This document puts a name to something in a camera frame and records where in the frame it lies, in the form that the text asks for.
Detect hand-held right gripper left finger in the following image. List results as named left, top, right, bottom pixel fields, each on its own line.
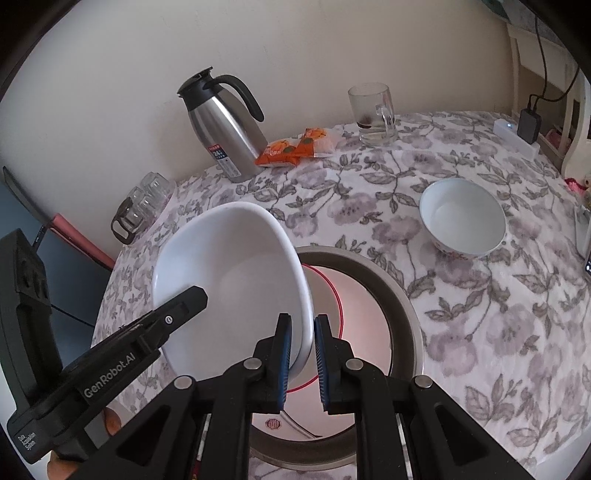
left=88, top=314, right=294, bottom=480

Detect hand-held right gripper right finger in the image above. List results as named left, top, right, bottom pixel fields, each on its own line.
left=314, top=315, right=529, bottom=480

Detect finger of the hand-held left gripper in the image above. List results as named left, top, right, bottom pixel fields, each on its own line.
left=92, top=285, right=208, bottom=355

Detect plain white bowl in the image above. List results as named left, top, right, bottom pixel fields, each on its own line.
left=151, top=202, right=315, bottom=380

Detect white plate with floral print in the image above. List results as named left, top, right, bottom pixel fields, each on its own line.
left=252, top=391, right=362, bottom=445

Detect stainless steel basin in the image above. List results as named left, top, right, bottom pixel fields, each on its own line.
left=247, top=246, right=424, bottom=474

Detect pale white bowl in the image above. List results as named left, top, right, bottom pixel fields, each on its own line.
left=419, top=178, right=507, bottom=259

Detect person's left hand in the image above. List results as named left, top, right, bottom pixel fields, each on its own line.
left=46, top=406, right=122, bottom=480

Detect dark blue board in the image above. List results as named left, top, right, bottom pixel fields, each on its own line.
left=0, top=166, right=99, bottom=326

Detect tipped glass cups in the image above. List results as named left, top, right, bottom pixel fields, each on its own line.
left=111, top=198, right=141, bottom=245

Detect glass tumbler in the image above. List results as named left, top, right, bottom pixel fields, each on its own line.
left=140, top=172, right=177, bottom=205
left=122, top=187, right=158, bottom=224

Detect pink board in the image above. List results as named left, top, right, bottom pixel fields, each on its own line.
left=51, top=213, right=116, bottom=271

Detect stainless steel thermos jug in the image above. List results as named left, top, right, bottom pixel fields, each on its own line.
left=177, top=68, right=269, bottom=184

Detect orange snack packet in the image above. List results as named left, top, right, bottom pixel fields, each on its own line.
left=295, top=127, right=336, bottom=158
left=256, top=138, right=302, bottom=167

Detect glass mug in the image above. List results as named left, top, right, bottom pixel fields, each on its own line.
left=347, top=83, right=399, bottom=148

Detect clear phone stand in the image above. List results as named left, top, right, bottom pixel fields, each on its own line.
left=573, top=203, right=591, bottom=257

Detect white power strip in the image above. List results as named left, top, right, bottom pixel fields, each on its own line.
left=492, top=119, right=541, bottom=148

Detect black charger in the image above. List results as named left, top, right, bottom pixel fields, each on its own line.
left=517, top=108, right=542, bottom=144

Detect black cable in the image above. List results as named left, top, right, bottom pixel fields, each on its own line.
left=532, top=0, right=581, bottom=112

